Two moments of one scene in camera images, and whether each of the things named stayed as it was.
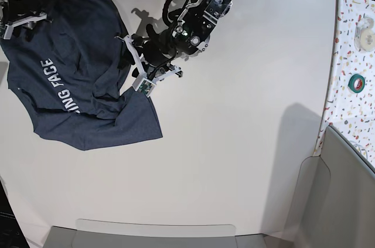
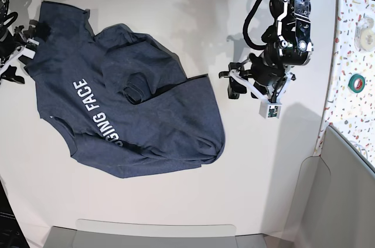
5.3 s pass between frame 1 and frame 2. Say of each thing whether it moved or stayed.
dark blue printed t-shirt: moved
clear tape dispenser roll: stayed
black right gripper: moved
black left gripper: moved
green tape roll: stayed
